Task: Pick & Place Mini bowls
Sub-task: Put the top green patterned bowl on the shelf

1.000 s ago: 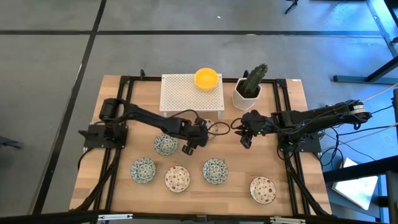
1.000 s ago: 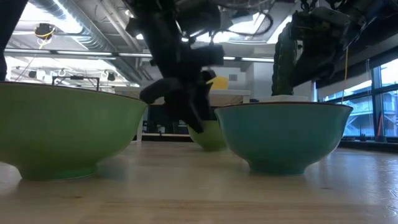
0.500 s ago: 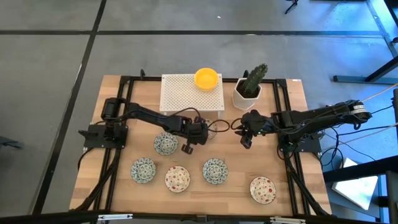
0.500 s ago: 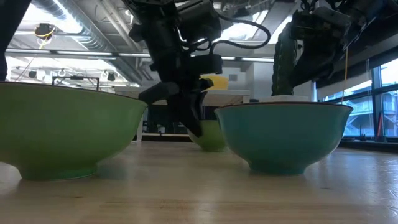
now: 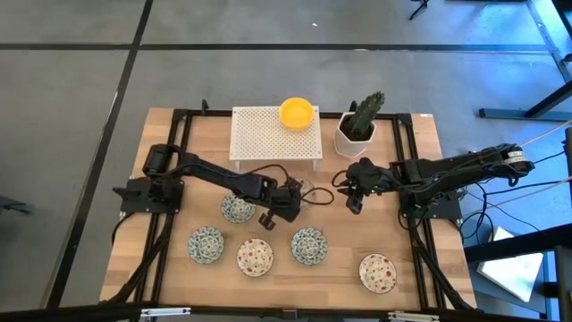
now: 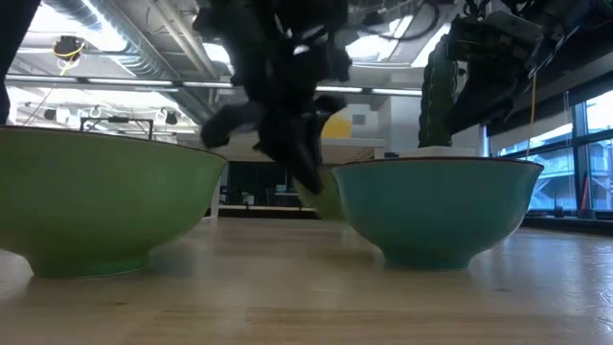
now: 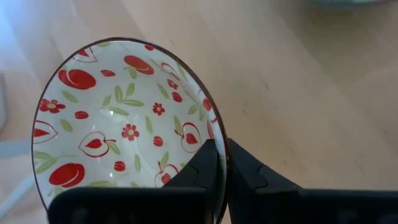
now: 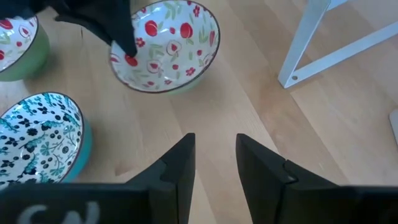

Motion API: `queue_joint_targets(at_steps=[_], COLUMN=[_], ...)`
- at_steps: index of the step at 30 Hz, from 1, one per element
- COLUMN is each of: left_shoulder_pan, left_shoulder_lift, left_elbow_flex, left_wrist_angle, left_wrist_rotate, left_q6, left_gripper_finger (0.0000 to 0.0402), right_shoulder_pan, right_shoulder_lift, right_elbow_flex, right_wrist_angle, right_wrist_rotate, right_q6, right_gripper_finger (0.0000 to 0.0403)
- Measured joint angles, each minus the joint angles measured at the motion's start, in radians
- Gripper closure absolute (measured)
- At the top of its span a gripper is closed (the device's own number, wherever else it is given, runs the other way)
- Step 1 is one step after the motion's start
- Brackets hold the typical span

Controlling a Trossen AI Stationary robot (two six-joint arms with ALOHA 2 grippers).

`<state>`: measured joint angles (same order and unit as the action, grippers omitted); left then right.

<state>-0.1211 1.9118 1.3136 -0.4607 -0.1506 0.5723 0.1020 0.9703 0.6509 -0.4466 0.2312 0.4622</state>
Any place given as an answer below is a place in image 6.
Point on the black metal rig frame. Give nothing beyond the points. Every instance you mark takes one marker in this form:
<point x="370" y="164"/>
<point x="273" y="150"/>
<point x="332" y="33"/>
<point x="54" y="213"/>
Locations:
<point x="117" y="120"/>

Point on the tall green cactus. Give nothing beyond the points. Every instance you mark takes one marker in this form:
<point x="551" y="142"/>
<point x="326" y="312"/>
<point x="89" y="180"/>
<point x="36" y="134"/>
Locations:
<point x="431" y="96"/>

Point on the yellow bowl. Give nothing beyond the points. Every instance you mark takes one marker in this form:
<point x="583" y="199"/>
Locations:
<point x="337" y="128"/>

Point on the orange upright stick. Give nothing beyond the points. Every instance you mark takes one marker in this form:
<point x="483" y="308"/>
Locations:
<point x="586" y="196"/>

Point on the teal ceramic bowl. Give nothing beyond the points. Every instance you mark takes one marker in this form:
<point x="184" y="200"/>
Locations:
<point x="431" y="211"/>

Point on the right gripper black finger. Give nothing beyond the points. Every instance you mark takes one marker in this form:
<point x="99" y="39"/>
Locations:
<point x="488" y="96"/>

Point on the large green ceramic bowl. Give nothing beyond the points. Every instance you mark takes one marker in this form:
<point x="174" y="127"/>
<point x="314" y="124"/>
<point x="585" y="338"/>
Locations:
<point x="96" y="201"/>

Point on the grey square wall speaker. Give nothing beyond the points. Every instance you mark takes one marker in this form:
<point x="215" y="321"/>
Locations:
<point x="359" y="119"/>

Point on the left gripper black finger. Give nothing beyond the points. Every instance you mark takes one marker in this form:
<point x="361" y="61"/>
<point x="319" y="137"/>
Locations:
<point x="317" y="134"/>
<point x="292" y="148"/>

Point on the long ceiling light strip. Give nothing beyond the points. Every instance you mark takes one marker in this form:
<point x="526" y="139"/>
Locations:
<point x="129" y="82"/>

